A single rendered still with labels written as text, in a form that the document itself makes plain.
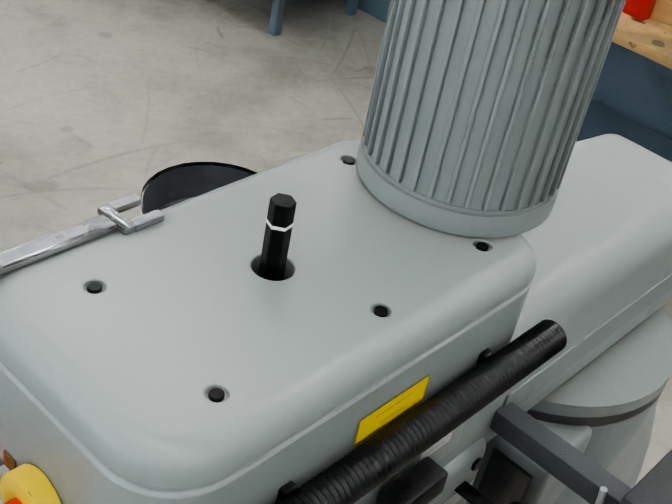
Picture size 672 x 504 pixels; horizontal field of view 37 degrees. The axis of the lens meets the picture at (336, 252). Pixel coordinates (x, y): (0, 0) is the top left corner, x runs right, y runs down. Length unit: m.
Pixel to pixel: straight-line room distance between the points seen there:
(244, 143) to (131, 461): 4.11
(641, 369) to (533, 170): 0.55
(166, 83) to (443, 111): 4.37
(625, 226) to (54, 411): 0.79
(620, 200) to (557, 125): 0.45
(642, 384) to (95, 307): 0.82
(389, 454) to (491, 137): 0.28
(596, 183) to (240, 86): 4.01
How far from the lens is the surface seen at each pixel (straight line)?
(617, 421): 1.37
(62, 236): 0.84
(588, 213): 1.29
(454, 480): 1.14
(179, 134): 4.77
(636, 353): 1.43
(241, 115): 4.99
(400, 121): 0.90
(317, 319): 0.79
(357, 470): 0.80
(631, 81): 5.45
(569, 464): 1.12
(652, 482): 1.01
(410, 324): 0.81
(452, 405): 0.88
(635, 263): 1.29
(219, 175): 3.40
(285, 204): 0.79
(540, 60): 0.85
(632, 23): 4.65
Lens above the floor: 2.39
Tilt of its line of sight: 35 degrees down
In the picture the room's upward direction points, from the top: 12 degrees clockwise
